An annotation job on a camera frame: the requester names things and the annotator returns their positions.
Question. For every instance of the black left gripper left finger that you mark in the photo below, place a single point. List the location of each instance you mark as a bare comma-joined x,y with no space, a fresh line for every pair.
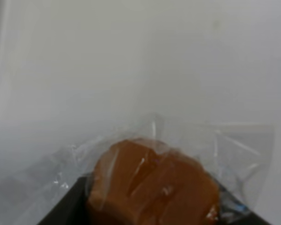
71,209

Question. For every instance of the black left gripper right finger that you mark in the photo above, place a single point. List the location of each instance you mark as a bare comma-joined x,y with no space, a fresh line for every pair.
234,212

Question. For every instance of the orange pastry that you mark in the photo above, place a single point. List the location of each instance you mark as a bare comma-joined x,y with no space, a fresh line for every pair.
162,172

